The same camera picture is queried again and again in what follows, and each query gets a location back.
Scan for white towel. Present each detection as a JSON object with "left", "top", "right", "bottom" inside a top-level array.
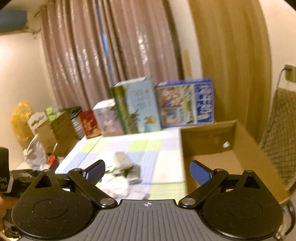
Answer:
[{"left": 96, "top": 177, "right": 150, "bottom": 202}]

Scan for brown cardboard carton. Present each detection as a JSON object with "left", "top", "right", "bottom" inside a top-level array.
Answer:
[{"left": 36, "top": 111, "right": 78, "bottom": 157}]

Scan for white plastic bag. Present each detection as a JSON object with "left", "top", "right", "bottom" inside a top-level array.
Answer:
[{"left": 23, "top": 134, "right": 50, "bottom": 171}]

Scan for plaid bed sheet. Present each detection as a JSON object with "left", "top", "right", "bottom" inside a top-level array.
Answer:
[{"left": 55, "top": 128, "right": 187, "bottom": 201}]

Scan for blue milk carton box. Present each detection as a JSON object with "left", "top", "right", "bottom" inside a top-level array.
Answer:
[{"left": 155, "top": 78, "right": 215, "bottom": 128}]

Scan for clear snack packet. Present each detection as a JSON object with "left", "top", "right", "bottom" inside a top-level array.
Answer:
[{"left": 126, "top": 165, "right": 142, "bottom": 185}]

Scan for brown cardboard box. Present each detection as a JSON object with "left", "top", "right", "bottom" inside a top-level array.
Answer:
[{"left": 180, "top": 120, "right": 290, "bottom": 205}]

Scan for wall power socket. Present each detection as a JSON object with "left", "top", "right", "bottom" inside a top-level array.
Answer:
[{"left": 285, "top": 64, "right": 296, "bottom": 83}]

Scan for person left hand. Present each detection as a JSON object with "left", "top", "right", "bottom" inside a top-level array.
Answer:
[{"left": 0, "top": 195, "right": 18, "bottom": 231}]

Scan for green white small box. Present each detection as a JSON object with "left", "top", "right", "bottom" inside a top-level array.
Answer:
[{"left": 45, "top": 105, "right": 62, "bottom": 122}]

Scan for white humidifier box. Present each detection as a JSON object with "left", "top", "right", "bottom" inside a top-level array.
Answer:
[{"left": 93, "top": 98, "right": 124, "bottom": 137}]

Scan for white square night light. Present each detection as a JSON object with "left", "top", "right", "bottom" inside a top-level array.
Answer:
[{"left": 114, "top": 152, "right": 133, "bottom": 170}]

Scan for beige curtain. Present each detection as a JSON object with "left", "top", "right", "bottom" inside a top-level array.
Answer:
[{"left": 40, "top": 1, "right": 184, "bottom": 110}]

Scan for green medicine box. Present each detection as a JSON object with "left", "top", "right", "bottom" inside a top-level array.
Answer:
[{"left": 105, "top": 168, "right": 129, "bottom": 178}]

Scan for green milk carton box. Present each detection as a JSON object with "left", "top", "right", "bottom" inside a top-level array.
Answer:
[{"left": 111, "top": 76, "right": 162, "bottom": 135}]

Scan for charger cable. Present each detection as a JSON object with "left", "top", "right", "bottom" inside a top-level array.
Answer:
[{"left": 275, "top": 66, "right": 290, "bottom": 90}]

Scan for yellow plastic bag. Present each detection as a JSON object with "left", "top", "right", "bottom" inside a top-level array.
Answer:
[{"left": 11, "top": 100, "right": 33, "bottom": 143}]

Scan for red gift box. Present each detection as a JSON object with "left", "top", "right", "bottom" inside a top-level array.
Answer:
[{"left": 79, "top": 110, "right": 101, "bottom": 138}]

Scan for wooden door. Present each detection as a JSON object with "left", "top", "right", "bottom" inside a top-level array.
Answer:
[{"left": 189, "top": 1, "right": 271, "bottom": 141}]

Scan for white cutout cardboard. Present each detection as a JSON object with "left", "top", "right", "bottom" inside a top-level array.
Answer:
[{"left": 27, "top": 111, "right": 48, "bottom": 136}]

